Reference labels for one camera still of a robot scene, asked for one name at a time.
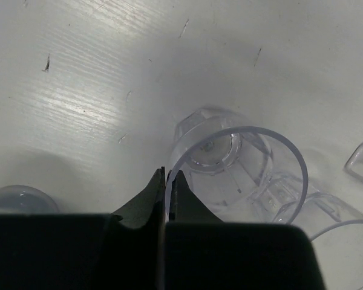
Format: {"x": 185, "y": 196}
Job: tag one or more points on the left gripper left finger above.
{"x": 116, "y": 250}

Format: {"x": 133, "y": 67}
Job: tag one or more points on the clear glass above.
{"x": 223, "y": 168}
{"x": 320, "y": 213}

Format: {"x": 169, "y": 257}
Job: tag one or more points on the pale blue teacup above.
{"x": 22, "y": 199}

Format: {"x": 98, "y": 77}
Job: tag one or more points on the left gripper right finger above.
{"x": 202, "y": 252}

